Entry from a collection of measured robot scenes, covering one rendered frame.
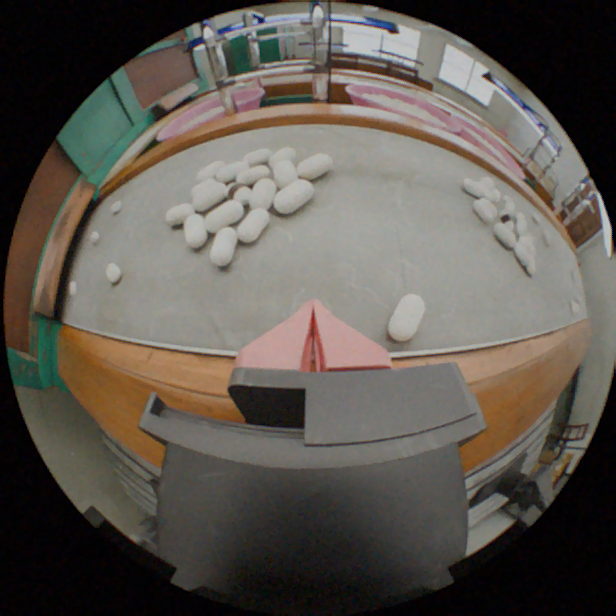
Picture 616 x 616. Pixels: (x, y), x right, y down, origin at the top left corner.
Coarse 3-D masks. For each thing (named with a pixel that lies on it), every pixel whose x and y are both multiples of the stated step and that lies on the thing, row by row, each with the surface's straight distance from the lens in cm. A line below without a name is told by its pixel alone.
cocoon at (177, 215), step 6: (186, 204) 21; (168, 210) 23; (174, 210) 22; (180, 210) 21; (186, 210) 21; (192, 210) 21; (168, 216) 22; (174, 216) 22; (180, 216) 21; (186, 216) 21; (168, 222) 22; (174, 222) 22; (180, 222) 22
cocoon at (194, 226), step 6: (192, 216) 19; (198, 216) 19; (186, 222) 19; (192, 222) 19; (198, 222) 19; (204, 222) 20; (186, 228) 19; (192, 228) 18; (198, 228) 18; (204, 228) 19; (186, 234) 18; (192, 234) 18; (198, 234) 18; (204, 234) 18; (186, 240) 18; (192, 240) 18; (198, 240) 18; (204, 240) 18; (192, 246) 18; (198, 246) 18
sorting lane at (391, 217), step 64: (320, 128) 32; (128, 192) 44; (320, 192) 19; (384, 192) 21; (448, 192) 27; (512, 192) 51; (128, 256) 28; (192, 256) 19; (256, 256) 16; (320, 256) 15; (384, 256) 16; (448, 256) 20; (512, 256) 30; (128, 320) 24; (192, 320) 17; (256, 320) 15; (384, 320) 15; (448, 320) 18; (512, 320) 25; (576, 320) 76
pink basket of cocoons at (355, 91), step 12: (360, 96) 44; (396, 96) 66; (408, 96) 66; (372, 108) 44; (384, 108) 42; (396, 108) 41; (420, 108) 65; (432, 108) 64; (420, 120) 41; (444, 120) 61; (456, 132) 48
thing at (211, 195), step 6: (210, 186) 21; (216, 186) 20; (222, 186) 21; (198, 192) 21; (204, 192) 21; (210, 192) 20; (216, 192) 20; (222, 192) 20; (198, 198) 21; (204, 198) 20; (210, 198) 20; (216, 198) 20; (222, 198) 21; (192, 204) 21; (198, 204) 21; (204, 204) 21; (210, 204) 21; (198, 210) 21
